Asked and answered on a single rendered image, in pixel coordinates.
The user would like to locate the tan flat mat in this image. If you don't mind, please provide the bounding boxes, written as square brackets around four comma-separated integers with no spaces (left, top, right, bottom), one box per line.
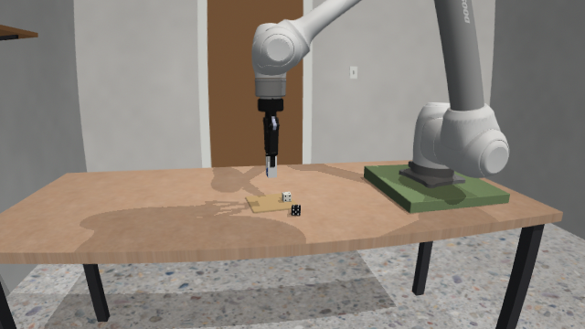
[246,193,297,213]

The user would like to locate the black die with grey pips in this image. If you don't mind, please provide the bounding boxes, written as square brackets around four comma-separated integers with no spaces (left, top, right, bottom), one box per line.
[292,205,301,216]

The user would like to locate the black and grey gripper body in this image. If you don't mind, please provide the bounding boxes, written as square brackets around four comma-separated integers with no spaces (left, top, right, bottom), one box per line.
[258,98,283,130]

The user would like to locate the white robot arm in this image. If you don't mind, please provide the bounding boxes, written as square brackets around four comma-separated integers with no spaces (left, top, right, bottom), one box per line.
[251,0,509,188]

